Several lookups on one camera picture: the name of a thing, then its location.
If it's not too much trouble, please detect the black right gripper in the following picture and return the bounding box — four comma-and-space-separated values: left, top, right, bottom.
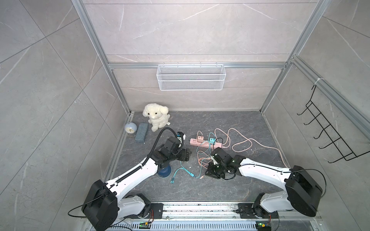
203, 162, 226, 178

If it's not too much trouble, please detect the orange charging cable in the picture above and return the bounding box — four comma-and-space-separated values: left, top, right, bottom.
196, 130, 213, 177

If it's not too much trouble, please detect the blue meat grinder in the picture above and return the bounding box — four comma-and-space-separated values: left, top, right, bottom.
157, 165, 172, 178

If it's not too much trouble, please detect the teal charging cable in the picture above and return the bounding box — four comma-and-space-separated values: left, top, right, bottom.
169, 132, 217, 184

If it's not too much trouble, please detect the pink power strip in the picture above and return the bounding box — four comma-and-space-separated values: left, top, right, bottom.
190, 128, 288, 167

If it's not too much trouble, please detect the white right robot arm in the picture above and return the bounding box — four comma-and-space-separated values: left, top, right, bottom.
205, 148, 326, 218

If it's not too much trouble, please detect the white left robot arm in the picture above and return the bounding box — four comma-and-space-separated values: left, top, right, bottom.
79, 128, 191, 231

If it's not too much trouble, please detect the white plush dog toy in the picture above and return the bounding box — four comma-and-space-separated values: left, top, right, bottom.
143, 103, 170, 132

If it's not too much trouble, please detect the grey blue sponge block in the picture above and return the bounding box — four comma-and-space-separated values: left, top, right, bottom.
135, 123, 149, 143

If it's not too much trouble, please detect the small globe ball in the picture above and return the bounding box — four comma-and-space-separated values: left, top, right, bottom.
124, 122, 138, 134

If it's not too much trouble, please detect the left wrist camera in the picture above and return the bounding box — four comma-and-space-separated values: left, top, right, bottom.
176, 131, 186, 146

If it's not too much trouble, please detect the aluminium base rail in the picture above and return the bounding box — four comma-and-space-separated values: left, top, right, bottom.
108, 202, 327, 231

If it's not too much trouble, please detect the white wire mesh basket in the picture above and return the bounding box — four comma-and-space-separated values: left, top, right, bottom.
156, 64, 226, 91

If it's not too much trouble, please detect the black wire hook rack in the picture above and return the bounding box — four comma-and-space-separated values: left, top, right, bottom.
297, 85, 370, 164

